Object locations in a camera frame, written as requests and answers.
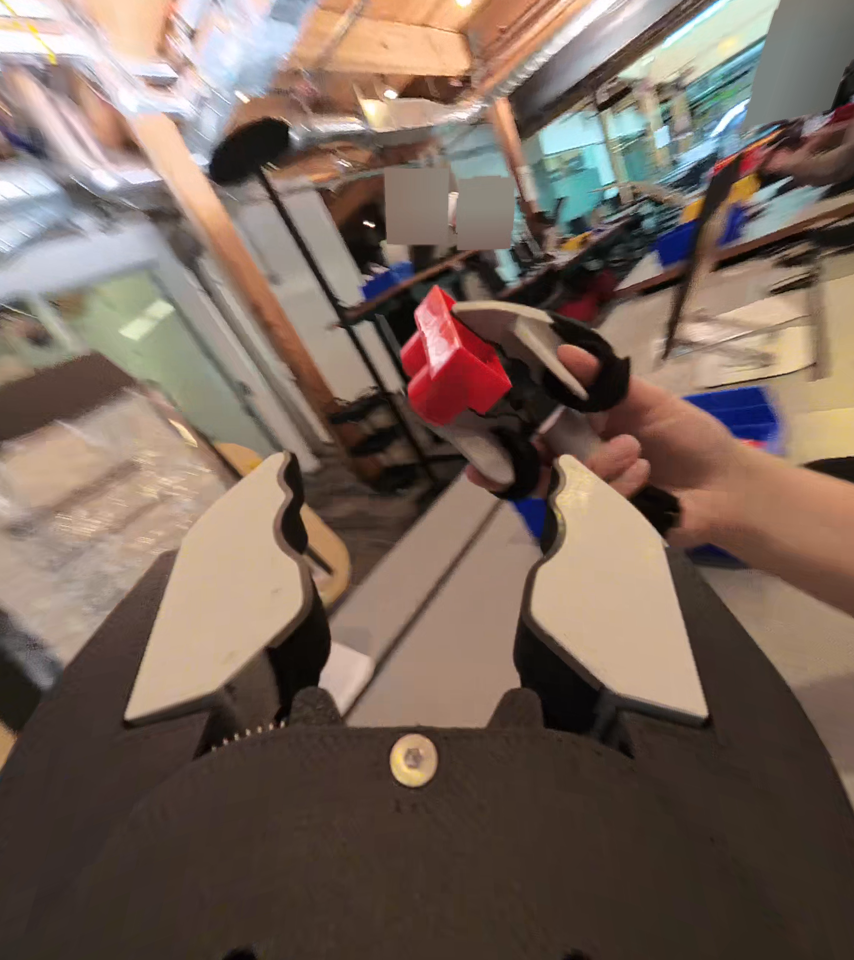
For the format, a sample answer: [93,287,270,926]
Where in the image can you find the wooden post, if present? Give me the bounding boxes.
[123,105,368,481]

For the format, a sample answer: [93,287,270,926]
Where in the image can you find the black metal stand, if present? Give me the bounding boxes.
[659,153,744,361]

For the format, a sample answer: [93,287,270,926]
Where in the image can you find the person's right hand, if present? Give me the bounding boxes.
[543,343,746,552]

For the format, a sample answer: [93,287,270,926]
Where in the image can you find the grey desk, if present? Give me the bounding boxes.
[325,352,854,960]

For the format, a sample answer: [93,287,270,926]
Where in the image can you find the white framed glass door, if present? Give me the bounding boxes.
[0,247,285,466]

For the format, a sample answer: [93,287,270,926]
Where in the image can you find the brown-topped black-framed table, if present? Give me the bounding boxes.
[333,247,503,421]

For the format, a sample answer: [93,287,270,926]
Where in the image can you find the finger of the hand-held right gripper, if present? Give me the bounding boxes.
[427,416,519,489]
[451,300,591,402]

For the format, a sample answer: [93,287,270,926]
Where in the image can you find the person's right forearm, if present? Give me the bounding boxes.
[697,438,854,646]

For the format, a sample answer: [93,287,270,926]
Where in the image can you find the round-cornered wooden board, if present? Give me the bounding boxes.
[0,442,353,777]

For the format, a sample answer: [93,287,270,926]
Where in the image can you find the red linking cubes block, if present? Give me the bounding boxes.
[400,285,512,429]

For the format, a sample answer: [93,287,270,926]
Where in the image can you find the black rolling cart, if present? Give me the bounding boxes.
[328,390,435,492]

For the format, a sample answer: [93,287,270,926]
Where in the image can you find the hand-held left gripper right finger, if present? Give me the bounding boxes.
[514,453,710,735]

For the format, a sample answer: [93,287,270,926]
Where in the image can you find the long wooden workbench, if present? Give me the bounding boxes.
[614,183,854,301]

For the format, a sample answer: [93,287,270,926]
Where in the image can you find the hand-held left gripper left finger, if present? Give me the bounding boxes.
[123,450,333,727]

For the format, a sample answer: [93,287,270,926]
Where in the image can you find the black mat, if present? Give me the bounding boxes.
[0,352,248,691]

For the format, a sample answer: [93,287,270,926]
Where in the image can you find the black floor stand pole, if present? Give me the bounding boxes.
[209,118,428,481]

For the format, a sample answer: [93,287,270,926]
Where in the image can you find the white laminated sheet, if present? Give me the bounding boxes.
[0,390,244,665]

